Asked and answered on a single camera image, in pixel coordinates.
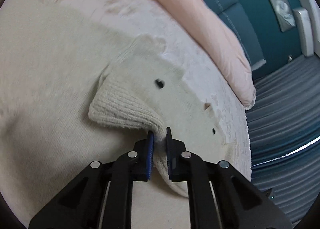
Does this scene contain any beige knit sweater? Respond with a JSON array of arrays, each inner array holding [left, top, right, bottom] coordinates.
[[1, 0, 235, 226]]

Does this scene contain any blue grey curtain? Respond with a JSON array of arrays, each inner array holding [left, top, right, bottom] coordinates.
[[246, 55, 319, 224]]

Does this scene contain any teal upholstered headboard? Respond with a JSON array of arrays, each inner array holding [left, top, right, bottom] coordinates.
[[204, 0, 302, 80]]

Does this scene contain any pink butterfly bed blanket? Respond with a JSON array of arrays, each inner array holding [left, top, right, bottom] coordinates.
[[15, 0, 253, 182]]

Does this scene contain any pink folded duvet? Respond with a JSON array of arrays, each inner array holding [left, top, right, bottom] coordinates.
[[157, 0, 255, 110]]

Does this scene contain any white wall panel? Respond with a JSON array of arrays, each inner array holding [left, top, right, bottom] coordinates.
[[293, 8, 314, 57]]

